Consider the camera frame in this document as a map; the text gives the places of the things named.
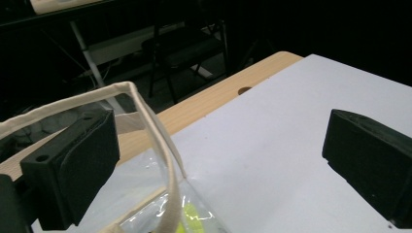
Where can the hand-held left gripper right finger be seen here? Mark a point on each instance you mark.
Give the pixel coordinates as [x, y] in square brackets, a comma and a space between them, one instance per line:
[372, 161]

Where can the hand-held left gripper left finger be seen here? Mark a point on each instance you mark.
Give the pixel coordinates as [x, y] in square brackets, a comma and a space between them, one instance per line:
[81, 161]

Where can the transparent bag with beige trim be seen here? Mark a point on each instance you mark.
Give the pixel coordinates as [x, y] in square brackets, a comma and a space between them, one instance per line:
[168, 168]

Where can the yellow shuttlecock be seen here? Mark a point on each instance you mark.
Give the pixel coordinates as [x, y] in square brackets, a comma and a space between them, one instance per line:
[191, 216]

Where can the white table sheet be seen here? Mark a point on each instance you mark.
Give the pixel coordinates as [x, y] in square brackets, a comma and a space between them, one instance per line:
[275, 145]

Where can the black folding chair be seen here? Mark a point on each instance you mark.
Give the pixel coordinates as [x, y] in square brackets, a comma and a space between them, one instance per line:
[188, 55]

